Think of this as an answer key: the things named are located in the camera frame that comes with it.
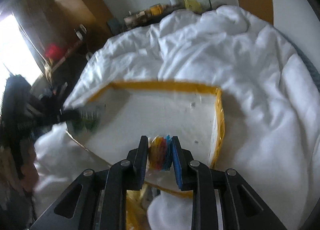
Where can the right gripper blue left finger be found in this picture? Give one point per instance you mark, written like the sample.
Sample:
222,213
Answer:
138,160

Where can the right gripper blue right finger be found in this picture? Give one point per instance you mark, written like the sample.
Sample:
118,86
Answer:
181,159

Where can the colourful snack packet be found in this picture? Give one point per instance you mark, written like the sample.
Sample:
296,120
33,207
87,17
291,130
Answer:
160,153

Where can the yellow taped white box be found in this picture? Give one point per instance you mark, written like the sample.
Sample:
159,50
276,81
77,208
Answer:
193,112

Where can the green printed packet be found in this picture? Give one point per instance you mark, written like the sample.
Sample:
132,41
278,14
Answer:
89,118

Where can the red bag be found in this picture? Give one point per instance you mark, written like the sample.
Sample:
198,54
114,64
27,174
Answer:
54,52

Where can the white duvet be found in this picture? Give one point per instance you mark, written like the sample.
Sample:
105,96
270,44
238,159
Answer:
229,85

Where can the wooden wardrobe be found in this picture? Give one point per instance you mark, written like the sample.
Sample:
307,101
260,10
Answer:
53,21

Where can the cluttered side table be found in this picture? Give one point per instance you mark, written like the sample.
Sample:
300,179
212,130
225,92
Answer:
140,19

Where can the yellow container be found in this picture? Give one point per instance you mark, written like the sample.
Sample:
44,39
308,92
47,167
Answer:
156,10

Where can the yellow plastic bag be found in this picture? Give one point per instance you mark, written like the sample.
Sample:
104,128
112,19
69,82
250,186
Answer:
193,5

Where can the grey mattress edge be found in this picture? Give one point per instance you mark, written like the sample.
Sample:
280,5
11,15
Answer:
309,65

